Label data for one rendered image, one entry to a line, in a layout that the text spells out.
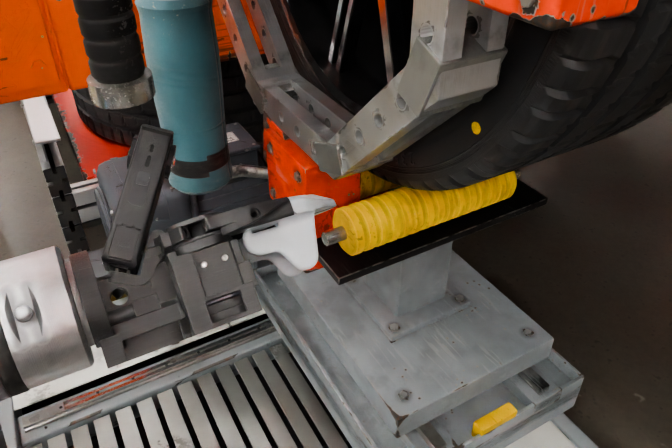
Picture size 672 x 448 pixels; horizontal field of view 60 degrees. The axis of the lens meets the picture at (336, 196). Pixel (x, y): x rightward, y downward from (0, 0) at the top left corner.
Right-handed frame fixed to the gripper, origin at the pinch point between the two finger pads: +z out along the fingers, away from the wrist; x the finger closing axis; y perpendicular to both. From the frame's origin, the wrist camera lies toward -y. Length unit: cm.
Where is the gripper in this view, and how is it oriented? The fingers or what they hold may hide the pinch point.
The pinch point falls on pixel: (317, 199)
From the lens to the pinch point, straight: 50.3
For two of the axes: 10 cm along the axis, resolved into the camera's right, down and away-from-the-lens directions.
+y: 3.5, 9.3, -1.4
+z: 8.7, -2.7, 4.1
